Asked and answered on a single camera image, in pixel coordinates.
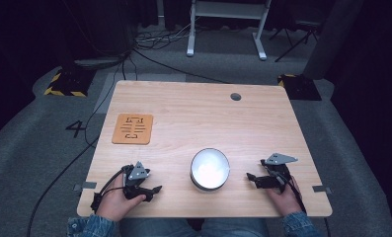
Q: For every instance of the grey curtain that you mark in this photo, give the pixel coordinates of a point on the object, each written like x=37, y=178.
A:
x=333, y=39

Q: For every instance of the white metal desk frame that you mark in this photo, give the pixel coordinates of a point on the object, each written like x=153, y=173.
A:
x=228, y=13

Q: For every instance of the white bowl with dark rim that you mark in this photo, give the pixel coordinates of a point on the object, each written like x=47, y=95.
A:
x=210, y=173

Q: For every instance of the person's left hand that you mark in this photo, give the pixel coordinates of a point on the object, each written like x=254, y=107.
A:
x=116, y=204

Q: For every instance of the orange wooden coaster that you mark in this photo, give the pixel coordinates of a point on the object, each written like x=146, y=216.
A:
x=132, y=129

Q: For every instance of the black yellow striped base plate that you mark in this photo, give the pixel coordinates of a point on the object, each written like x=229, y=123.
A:
x=68, y=84
x=298, y=87

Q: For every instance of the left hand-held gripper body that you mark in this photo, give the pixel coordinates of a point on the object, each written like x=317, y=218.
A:
x=138, y=172

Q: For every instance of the black tripod stand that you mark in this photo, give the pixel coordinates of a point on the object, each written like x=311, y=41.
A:
x=294, y=38

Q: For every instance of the grey tape strip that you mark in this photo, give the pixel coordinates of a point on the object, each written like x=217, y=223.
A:
x=322, y=189
x=85, y=186

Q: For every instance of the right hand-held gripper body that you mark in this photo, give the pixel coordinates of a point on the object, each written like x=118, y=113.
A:
x=276, y=169

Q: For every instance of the person's right hand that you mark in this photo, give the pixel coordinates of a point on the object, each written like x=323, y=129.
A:
x=284, y=199

